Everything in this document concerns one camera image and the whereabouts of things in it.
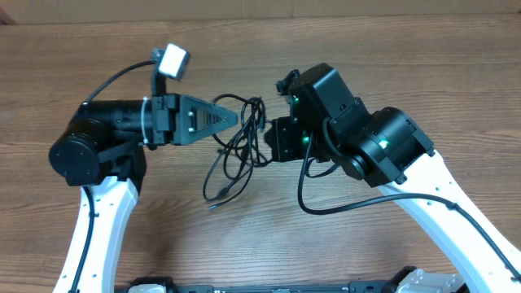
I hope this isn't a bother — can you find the black left camera cable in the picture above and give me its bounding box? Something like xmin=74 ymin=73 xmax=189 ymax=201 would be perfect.
xmin=68 ymin=59 xmax=158 ymax=293

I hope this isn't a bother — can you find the black cable bundle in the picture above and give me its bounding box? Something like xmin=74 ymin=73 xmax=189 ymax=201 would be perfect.
xmin=201 ymin=93 xmax=274 ymax=211

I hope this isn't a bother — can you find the black right camera cable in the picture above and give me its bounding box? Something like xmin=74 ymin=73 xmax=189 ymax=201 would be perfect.
xmin=296 ymin=138 xmax=521 ymax=282

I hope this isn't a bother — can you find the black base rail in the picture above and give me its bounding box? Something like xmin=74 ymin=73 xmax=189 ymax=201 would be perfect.
xmin=116 ymin=266 xmax=469 ymax=293

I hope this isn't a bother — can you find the black camera cable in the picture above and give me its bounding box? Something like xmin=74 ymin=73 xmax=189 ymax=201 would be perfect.
xmin=68 ymin=59 xmax=158 ymax=293
xmin=296 ymin=138 xmax=521 ymax=282

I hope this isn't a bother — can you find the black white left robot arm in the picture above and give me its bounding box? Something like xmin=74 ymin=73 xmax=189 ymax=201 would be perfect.
xmin=49 ymin=94 xmax=238 ymax=292

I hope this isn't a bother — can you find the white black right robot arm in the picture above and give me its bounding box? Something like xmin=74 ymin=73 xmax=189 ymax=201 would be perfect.
xmin=265 ymin=63 xmax=520 ymax=292

